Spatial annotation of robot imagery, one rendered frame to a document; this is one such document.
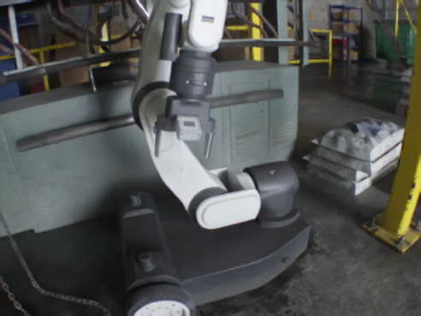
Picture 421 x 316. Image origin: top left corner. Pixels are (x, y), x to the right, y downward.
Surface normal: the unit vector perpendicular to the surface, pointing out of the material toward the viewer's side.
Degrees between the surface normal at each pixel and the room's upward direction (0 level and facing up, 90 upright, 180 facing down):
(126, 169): 90
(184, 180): 90
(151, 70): 90
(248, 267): 90
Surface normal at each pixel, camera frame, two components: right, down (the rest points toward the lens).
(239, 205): 0.30, 0.37
